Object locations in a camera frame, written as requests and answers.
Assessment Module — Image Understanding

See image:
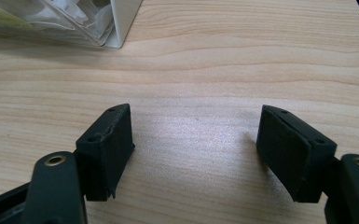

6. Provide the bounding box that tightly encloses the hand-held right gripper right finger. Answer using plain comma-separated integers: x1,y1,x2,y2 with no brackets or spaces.
255,105,338,203

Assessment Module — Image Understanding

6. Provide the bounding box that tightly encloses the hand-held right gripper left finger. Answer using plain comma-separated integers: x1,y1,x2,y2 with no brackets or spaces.
75,103,135,203

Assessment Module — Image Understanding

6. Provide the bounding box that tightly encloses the clear white drawer organizer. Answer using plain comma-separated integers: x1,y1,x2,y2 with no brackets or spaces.
0,0,144,49

